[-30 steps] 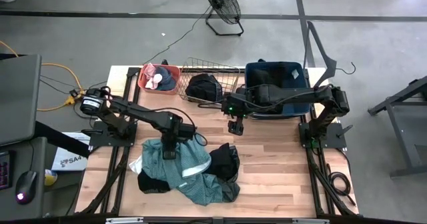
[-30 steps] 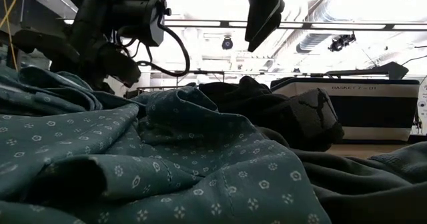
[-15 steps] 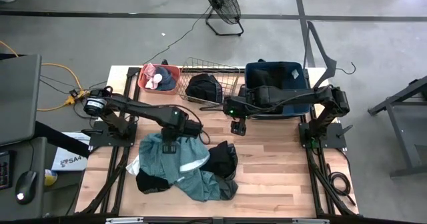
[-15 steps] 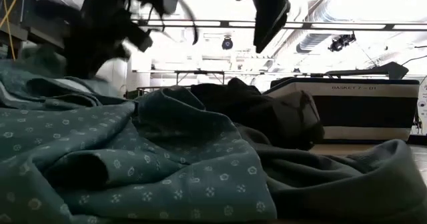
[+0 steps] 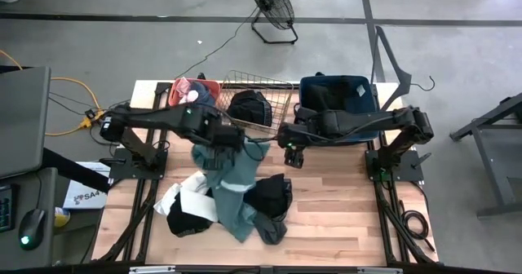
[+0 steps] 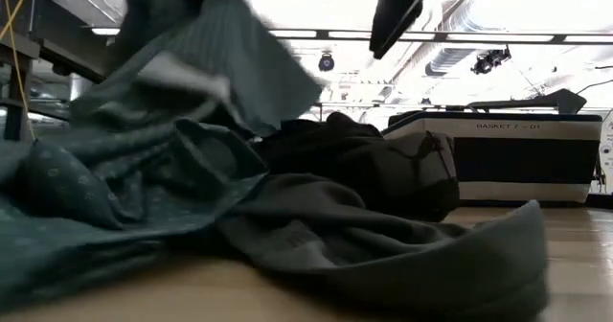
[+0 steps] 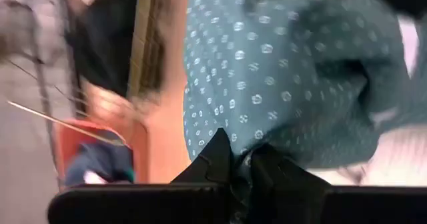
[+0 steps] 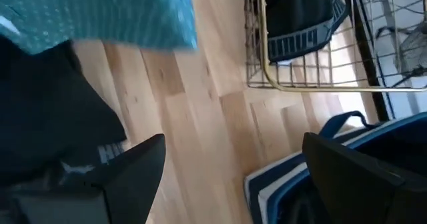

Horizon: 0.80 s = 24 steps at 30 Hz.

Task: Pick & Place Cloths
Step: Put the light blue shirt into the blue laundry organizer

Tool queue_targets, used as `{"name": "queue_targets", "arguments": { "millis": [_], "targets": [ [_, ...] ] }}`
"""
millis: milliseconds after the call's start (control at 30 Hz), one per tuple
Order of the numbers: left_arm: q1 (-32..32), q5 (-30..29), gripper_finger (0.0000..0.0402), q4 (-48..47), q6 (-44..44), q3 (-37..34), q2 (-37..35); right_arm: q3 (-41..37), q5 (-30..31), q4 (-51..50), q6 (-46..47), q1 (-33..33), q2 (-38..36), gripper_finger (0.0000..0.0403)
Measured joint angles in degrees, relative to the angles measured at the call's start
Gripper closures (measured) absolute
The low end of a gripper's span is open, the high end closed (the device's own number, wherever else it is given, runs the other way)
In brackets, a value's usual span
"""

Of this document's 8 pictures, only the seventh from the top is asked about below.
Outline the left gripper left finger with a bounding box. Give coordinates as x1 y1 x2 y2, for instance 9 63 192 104
171 127 235 185

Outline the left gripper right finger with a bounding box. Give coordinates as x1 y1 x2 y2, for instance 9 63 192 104
250 143 332 224

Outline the teal floral-print shirt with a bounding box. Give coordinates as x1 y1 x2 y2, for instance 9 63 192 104
182 0 427 171

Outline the black garment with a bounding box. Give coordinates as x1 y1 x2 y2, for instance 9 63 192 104
66 0 138 98

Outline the navy cloth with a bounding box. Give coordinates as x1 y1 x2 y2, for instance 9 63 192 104
65 139 135 185

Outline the white cloth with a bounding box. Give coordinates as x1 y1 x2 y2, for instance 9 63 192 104
306 15 427 187

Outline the pink plastic bin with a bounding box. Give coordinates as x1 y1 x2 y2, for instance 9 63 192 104
53 83 151 189

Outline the yellow extension cord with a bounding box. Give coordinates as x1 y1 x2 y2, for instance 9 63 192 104
6 100 126 147

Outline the black floor cable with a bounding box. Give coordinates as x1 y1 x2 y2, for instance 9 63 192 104
31 50 57 158

